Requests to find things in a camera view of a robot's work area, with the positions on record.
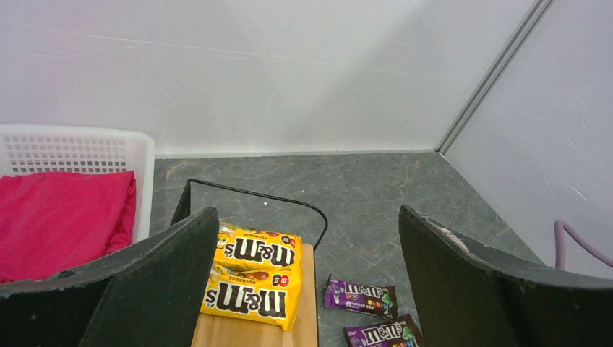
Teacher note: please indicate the white plastic basket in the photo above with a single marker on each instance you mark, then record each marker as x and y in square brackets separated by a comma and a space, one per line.
[28, 149]

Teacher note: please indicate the yellow candy bag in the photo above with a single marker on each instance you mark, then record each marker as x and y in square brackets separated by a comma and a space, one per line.
[266, 295]
[244, 249]

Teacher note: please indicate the pink cloth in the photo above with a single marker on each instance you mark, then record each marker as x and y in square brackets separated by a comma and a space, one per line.
[54, 221]

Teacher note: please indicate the wooden wire shelf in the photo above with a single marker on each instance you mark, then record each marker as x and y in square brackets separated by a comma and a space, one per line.
[226, 331]

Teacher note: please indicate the purple candy bag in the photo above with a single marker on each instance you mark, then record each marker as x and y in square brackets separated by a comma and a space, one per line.
[379, 301]
[400, 332]

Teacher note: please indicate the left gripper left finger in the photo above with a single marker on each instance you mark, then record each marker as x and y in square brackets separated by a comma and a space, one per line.
[146, 294]

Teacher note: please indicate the right corner aluminium profile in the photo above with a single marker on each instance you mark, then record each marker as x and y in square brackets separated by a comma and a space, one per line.
[508, 52]

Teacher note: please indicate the purple candy bag upper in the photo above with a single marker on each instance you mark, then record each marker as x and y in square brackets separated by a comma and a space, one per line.
[379, 301]

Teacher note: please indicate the purple candy bag lower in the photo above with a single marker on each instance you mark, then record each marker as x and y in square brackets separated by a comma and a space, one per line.
[400, 332]

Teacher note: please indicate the yellow candy bag on shelf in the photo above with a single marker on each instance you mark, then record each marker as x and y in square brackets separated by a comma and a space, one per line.
[244, 249]

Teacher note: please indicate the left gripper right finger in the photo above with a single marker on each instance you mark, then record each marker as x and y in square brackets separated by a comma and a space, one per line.
[469, 294]

